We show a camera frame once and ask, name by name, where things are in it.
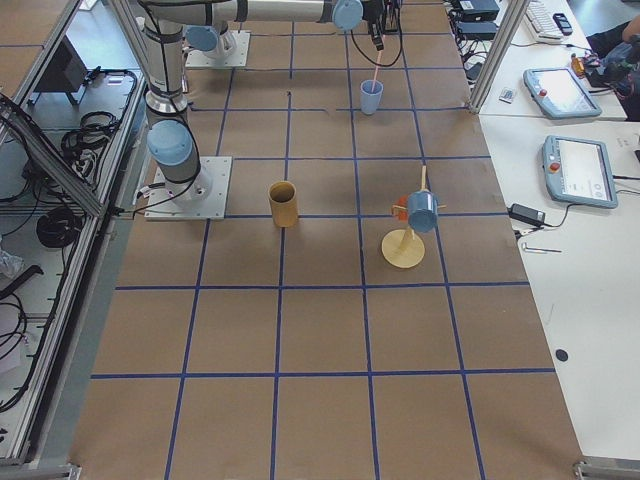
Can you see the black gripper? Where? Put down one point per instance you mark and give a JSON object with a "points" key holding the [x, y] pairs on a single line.
{"points": [[375, 28]]}

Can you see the pink chopstick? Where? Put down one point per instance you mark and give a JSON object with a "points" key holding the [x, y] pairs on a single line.
{"points": [[376, 71]]}

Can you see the light blue plastic cup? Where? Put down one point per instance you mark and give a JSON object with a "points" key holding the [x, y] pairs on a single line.
{"points": [[370, 96]]}

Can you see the bamboo chopstick holder cup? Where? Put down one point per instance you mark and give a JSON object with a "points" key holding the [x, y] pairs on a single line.
{"points": [[282, 197]]}

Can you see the blue mug on tree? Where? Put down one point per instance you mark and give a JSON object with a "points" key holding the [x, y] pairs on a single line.
{"points": [[422, 210]]}

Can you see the orange red mug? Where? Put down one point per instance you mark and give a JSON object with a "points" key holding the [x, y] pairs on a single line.
{"points": [[400, 210]]}

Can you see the teach pendant far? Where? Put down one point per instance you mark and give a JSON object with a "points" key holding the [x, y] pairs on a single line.
{"points": [[560, 94]]}

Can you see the teach pendant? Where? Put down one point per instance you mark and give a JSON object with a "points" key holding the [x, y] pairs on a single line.
{"points": [[578, 171], [560, 94]]}

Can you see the wooden mug tree stand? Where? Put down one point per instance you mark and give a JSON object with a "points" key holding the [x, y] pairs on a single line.
{"points": [[404, 248]]}

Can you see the black power adapter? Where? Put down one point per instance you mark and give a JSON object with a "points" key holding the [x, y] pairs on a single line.
{"points": [[525, 214]]}

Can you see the teach pendant near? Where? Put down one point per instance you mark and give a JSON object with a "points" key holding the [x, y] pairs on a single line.
{"points": [[578, 171]]}

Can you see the black wire mug rack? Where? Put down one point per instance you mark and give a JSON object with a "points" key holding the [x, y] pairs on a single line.
{"points": [[391, 16]]}

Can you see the aluminium frame post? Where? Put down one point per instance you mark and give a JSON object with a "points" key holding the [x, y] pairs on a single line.
{"points": [[512, 17]]}

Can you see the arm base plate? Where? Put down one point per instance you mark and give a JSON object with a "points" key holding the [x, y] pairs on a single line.
{"points": [[206, 198], [230, 52]]}

